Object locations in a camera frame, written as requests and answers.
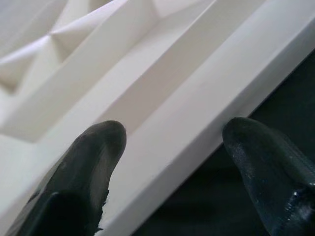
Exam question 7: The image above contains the black table cloth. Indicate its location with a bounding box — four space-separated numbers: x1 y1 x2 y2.
127 49 315 236

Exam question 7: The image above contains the white plastic table top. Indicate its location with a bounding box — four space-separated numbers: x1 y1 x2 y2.
0 0 315 236

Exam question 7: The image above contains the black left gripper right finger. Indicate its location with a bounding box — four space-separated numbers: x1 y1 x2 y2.
222 117 315 236

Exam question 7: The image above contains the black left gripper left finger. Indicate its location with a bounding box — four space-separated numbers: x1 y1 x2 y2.
7 119 127 236

